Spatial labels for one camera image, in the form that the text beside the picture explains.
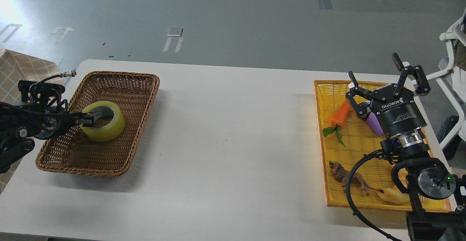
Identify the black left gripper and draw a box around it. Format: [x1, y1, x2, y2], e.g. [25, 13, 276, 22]
[36, 111, 100, 140]

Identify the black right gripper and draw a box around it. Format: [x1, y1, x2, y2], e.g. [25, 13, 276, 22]
[345, 53, 431, 139]

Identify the yellow tape roll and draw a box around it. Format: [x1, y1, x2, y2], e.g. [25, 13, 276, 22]
[80, 100, 126, 143]

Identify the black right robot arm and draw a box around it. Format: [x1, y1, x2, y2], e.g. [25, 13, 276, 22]
[343, 53, 466, 241]

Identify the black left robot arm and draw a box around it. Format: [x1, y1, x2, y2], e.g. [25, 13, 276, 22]
[0, 70, 96, 173]

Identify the purple block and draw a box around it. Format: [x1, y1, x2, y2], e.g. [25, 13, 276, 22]
[365, 112, 384, 137]

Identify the brown wicker basket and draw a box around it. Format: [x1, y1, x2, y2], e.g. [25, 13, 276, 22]
[35, 71, 160, 177]

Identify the orange toy carrot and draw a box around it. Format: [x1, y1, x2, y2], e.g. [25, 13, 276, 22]
[321, 100, 351, 147]

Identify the yellow plastic basket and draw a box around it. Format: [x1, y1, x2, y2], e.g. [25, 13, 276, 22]
[313, 80, 451, 212]

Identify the white office chair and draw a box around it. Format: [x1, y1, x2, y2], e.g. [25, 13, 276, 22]
[427, 12, 465, 160]

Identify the beige checkered cloth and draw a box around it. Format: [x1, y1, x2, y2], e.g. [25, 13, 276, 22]
[0, 49, 62, 103]

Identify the brown toy lion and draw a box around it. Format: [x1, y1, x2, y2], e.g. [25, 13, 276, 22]
[328, 161, 384, 195]

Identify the yellow toy croissant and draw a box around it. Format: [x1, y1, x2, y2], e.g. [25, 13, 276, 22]
[376, 168, 410, 205]

